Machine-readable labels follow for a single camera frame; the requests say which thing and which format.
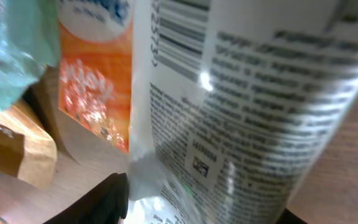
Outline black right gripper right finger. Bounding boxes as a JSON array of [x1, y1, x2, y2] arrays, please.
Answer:
[[277, 208, 307, 224]]

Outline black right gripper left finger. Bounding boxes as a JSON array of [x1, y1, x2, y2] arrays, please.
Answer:
[[45, 173, 129, 224]]

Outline beige seed pouch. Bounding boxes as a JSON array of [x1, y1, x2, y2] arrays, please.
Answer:
[[0, 68, 75, 189]]

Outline white cream tube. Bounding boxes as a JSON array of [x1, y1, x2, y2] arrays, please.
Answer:
[[126, 0, 358, 223]]

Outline orange juice carton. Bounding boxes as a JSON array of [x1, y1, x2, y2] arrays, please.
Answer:
[[58, 0, 134, 152]]

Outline teal wet wipes pack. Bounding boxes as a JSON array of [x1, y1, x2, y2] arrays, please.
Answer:
[[0, 0, 60, 110]]

